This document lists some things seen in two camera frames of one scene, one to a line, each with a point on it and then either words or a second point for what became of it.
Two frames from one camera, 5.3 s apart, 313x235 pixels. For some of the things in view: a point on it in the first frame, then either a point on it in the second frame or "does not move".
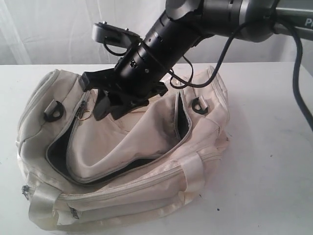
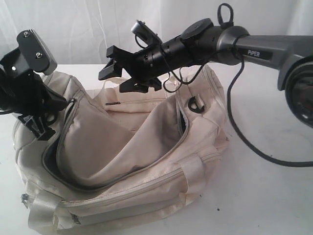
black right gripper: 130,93 to 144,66
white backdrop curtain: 59,32 does not move
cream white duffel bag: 82,172 does not move
